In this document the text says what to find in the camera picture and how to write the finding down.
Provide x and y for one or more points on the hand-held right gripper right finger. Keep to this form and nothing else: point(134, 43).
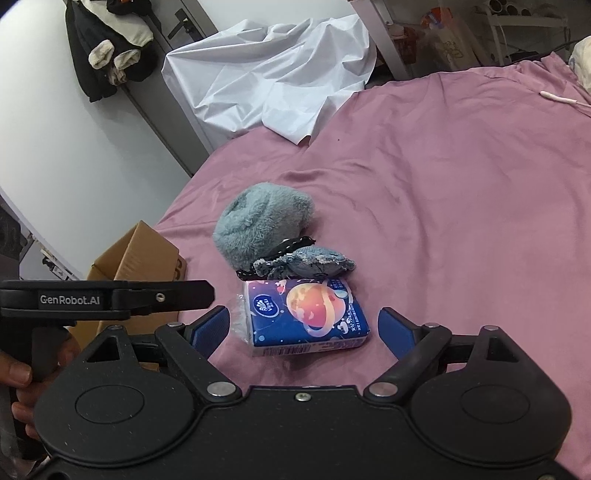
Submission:
point(396, 332)

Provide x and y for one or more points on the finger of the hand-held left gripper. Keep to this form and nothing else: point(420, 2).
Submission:
point(184, 293)

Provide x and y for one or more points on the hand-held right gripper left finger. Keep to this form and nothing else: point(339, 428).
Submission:
point(210, 330)

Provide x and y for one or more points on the blue tissue packet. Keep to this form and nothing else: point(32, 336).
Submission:
point(300, 318)

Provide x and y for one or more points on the person's left hand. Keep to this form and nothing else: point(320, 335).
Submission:
point(16, 371)

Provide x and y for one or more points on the brown cardboard box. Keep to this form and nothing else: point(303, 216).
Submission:
point(134, 258)

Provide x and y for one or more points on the grey-blue fuzzy hat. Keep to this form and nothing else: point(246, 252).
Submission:
point(258, 217)

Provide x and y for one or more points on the frayed denim pouch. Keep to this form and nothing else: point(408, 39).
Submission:
point(309, 263)

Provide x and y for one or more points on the pink bed sheet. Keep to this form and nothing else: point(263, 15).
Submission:
point(461, 207)

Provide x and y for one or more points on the grey door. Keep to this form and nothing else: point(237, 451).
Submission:
point(184, 83)

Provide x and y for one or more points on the black jacket with cream lining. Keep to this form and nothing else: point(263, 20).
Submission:
point(83, 60)

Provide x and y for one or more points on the white plastic sheet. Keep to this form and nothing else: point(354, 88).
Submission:
point(277, 69)

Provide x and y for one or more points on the white table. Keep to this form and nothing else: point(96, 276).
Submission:
point(383, 32)

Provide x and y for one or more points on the white metal rack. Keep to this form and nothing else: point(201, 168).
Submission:
point(501, 32)

